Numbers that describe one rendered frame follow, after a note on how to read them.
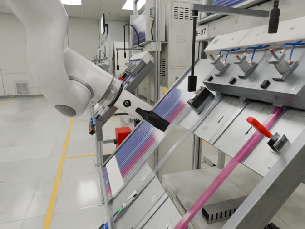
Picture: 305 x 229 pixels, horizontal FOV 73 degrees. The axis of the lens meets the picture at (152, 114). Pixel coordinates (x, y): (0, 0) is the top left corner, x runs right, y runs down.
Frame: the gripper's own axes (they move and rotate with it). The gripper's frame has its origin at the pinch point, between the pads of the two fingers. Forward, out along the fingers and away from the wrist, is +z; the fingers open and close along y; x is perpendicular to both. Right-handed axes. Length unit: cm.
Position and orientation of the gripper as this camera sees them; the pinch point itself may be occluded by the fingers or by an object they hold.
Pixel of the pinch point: (158, 121)
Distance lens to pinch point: 62.2
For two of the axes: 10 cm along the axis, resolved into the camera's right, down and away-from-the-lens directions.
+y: -3.0, -2.2, 9.3
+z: 7.9, 4.8, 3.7
